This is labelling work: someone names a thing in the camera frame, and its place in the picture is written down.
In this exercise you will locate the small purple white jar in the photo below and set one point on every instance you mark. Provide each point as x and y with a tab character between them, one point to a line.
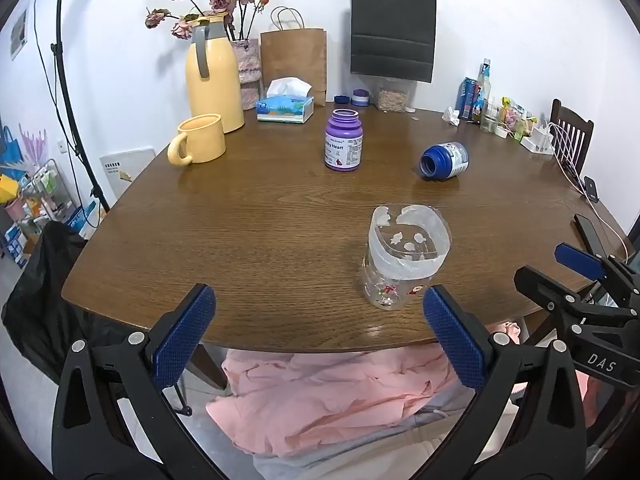
360	97

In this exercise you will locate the white board on floor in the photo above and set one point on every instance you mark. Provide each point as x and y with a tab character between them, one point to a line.
123	168

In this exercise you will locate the yellow ceramic mug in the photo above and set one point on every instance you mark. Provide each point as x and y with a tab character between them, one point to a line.
200	139

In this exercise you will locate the snack packages cluster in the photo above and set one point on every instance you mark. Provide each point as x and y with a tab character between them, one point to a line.
477	105

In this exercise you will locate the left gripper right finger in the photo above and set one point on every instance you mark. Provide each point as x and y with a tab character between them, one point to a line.
525	420

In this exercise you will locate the yellow thermos jug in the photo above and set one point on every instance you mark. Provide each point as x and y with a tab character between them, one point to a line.
212	74

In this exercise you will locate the blue supplement bottle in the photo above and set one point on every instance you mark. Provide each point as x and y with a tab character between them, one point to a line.
444	161

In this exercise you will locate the blue tissue box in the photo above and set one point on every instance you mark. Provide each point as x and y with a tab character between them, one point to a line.
288	100

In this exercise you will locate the storage rack with items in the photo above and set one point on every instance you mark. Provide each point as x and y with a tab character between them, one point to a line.
31	201

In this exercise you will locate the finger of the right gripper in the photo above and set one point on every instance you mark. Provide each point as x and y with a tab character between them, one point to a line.
555	297
592	265

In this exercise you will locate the purple supplement bottle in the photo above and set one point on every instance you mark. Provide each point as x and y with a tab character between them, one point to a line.
343	140

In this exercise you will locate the white power strip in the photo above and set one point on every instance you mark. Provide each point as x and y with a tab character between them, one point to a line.
539	141

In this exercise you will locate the black garment on chair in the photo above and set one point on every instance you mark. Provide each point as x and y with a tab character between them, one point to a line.
41	324

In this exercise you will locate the clear jar of grains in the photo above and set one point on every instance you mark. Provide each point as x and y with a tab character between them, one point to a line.
392	95

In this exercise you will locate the black paper bag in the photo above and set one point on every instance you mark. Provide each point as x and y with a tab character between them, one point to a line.
393	38

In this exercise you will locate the pink flower bouquet vase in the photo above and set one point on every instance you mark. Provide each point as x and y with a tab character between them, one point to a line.
239	17

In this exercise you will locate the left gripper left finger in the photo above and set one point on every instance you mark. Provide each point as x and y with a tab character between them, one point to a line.
111	418

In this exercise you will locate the clear plastic cup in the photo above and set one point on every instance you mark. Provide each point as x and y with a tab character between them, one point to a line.
407	245

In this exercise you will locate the pink cloth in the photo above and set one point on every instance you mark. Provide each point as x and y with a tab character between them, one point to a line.
282	404

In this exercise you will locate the brown paper bag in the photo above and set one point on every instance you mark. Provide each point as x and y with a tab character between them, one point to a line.
292	49

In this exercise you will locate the wooden chair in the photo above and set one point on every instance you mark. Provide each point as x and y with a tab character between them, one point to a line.
572	136

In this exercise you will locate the black smartphone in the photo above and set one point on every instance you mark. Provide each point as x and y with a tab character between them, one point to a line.
589	236

